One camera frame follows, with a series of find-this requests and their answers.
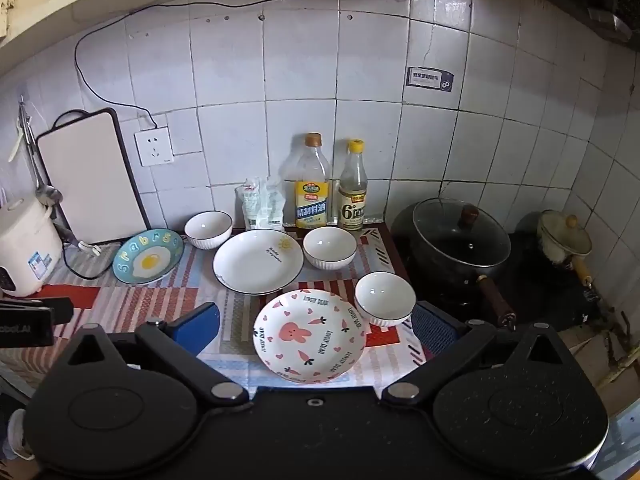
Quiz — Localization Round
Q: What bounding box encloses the white rice paddle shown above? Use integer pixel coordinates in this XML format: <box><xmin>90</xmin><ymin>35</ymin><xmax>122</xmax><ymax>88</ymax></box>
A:
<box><xmin>9</xmin><ymin>120</ymin><xmax>26</xmax><ymax>163</ymax></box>

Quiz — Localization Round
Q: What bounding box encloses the white cutting board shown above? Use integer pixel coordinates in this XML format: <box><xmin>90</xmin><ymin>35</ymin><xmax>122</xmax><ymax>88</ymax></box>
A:
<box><xmin>36</xmin><ymin>107</ymin><xmax>152</xmax><ymax>246</ymax></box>

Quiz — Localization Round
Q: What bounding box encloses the rice cooker power cord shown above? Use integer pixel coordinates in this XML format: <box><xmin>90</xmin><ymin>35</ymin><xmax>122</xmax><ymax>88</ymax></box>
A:
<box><xmin>52</xmin><ymin>210</ymin><xmax>126</xmax><ymax>281</ymax></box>

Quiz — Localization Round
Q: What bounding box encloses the black gas stove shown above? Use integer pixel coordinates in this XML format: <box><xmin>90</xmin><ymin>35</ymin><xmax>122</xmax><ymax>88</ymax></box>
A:
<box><xmin>395</xmin><ymin>230</ymin><xmax>616</xmax><ymax>331</ymax></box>

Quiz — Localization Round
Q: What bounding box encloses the cooking wine bottle yellow label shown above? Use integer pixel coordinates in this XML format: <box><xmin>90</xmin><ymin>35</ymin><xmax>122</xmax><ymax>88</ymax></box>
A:
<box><xmin>294</xmin><ymin>132</ymin><xmax>332</xmax><ymax>228</ymax></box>

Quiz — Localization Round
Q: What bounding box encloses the blue fried egg plate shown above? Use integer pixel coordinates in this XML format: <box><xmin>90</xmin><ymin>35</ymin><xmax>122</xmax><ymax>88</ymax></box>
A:
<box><xmin>111</xmin><ymin>228</ymin><xmax>186</xmax><ymax>286</ymax></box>

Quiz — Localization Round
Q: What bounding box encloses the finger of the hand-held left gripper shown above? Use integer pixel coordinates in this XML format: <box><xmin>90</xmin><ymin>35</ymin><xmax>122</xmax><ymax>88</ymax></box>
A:
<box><xmin>0</xmin><ymin>297</ymin><xmax>74</xmax><ymax>325</ymax></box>

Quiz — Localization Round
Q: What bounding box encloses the striped tablecloth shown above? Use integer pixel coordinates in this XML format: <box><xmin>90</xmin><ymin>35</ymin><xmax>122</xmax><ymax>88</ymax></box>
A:
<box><xmin>0</xmin><ymin>222</ymin><xmax>431</xmax><ymax>391</ymax></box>

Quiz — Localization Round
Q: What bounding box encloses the blue wall sticker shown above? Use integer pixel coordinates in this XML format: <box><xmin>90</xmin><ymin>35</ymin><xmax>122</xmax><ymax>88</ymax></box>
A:
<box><xmin>406</xmin><ymin>66</ymin><xmax>455</xmax><ymax>92</ymax></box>

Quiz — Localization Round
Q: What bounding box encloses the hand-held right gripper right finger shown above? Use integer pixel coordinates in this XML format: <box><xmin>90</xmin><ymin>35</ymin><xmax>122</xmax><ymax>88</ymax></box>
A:
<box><xmin>380</xmin><ymin>301</ymin><xmax>568</xmax><ymax>411</ymax></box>

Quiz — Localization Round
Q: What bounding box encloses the cream enamel pot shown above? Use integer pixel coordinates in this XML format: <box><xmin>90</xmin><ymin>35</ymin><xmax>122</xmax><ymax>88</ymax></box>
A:
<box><xmin>537</xmin><ymin>209</ymin><xmax>596</xmax><ymax>286</ymax></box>

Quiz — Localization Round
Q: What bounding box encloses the black wok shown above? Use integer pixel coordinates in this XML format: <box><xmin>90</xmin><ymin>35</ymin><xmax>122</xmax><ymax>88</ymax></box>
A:
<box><xmin>390</xmin><ymin>197</ymin><xmax>518</xmax><ymax>331</ymax></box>

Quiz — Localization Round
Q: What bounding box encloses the white wall socket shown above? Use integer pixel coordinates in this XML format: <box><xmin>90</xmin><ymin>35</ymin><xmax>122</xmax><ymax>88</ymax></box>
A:
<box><xmin>133</xmin><ymin>127</ymin><xmax>174</xmax><ymax>168</ymax></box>

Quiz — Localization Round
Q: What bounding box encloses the white plate with sun print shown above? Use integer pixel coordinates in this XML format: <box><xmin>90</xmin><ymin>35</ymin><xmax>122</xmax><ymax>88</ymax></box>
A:
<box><xmin>212</xmin><ymin>228</ymin><xmax>305</xmax><ymax>296</ymax></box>

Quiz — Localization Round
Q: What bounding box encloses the glass wok lid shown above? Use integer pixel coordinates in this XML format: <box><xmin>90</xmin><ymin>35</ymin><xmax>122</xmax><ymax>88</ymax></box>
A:
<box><xmin>412</xmin><ymin>198</ymin><xmax>512</xmax><ymax>267</ymax></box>

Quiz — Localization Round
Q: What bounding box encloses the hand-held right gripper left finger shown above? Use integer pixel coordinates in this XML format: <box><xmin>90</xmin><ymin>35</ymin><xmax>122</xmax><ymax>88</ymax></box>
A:
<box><xmin>65</xmin><ymin>302</ymin><xmax>251</xmax><ymax>411</ymax></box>

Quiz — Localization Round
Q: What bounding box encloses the metal ladle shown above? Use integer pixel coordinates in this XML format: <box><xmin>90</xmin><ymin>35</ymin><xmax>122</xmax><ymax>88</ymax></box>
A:
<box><xmin>22</xmin><ymin>102</ymin><xmax>64</xmax><ymax>207</ymax></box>

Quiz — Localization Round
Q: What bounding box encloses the pink rabbit print plate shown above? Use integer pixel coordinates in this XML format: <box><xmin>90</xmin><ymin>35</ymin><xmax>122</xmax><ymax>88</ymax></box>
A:
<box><xmin>252</xmin><ymin>289</ymin><xmax>371</xmax><ymax>385</ymax></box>

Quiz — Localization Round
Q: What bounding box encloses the white plastic seasoning bag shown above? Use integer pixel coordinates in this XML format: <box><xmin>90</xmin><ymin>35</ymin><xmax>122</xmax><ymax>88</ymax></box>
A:
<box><xmin>265</xmin><ymin>176</ymin><xmax>287</xmax><ymax>231</ymax></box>
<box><xmin>235</xmin><ymin>177</ymin><xmax>266</xmax><ymax>231</ymax></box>

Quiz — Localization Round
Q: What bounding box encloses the white rice cooker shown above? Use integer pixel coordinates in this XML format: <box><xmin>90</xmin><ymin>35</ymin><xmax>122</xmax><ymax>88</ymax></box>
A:
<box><xmin>0</xmin><ymin>194</ymin><xmax>63</xmax><ymax>298</ymax></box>

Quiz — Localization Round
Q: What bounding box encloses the white ribbed bowl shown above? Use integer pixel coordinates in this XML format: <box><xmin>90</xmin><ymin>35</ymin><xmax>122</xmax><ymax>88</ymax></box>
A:
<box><xmin>184</xmin><ymin>210</ymin><xmax>234</xmax><ymax>251</ymax></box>
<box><xmin>354</xmin><ymin>271</ymin><xmax>417</xmax><ymax>327</ymax></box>
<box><xmin>302</xmin><ymin>226</ymin><xmax>358</xmax><ymax>271</ymax></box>

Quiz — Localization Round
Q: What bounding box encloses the black wall cable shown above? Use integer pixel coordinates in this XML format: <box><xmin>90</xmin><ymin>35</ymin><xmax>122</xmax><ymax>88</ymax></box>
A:
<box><xmin>74</xmin><ymin>0</ymin><xmax>428</xmax><ymax>131</ymax></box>

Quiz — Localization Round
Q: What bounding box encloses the clear vinegar bottle yellow cap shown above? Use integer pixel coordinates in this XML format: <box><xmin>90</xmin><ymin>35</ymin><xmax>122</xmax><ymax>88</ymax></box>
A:
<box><xmin>338</xmin><ymin>138</ymin><xmax>369</xmax><ymax>232</ymax></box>

